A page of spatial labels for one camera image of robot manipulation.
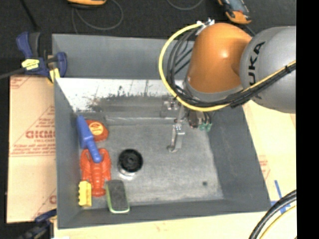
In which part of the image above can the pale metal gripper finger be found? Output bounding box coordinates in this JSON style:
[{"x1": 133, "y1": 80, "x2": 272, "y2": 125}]
[
  {"x1": 166, "y1": 124, "x2": 186, "y2": 153},
  {"x1": 159, "y1": 97, "x2": 180, "y2": 118}
]

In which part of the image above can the grey metal bin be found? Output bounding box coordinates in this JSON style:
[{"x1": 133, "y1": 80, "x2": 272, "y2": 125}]
[{"x1": 51, "y1": 33, "x2": 272, "y2": 229}]

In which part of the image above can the black round disc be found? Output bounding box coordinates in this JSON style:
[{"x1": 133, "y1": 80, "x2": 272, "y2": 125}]
[{"x1": 118, "y1": 149, "x2": 144, "y2": 175}]

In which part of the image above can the black and green sponge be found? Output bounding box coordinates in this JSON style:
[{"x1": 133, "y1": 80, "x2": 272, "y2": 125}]
[{"x1": 105, "y1": 179, "x2": 131, "y2": 214}]

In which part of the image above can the blue toy knife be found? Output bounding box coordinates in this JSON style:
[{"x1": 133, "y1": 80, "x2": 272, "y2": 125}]
[{"x1": 76, "y1": 115, "x2": 102, "y2": 163}]

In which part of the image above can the red toy lobster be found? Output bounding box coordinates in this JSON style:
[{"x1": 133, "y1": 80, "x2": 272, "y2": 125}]
[{"x1": 80, "y1": 148, "x2": 112, "y2": 197}]

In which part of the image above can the yellow toy block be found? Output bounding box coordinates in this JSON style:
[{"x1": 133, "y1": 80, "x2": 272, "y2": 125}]
[{"x1": 78, "y1": 180, "x2": 93, "y2": 207}]

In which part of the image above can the brown cardboard board red print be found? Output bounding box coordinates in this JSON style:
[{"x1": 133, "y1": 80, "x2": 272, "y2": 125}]
[{"x1": 6, "y1": 75, "x2": 58, "y2": 224}]

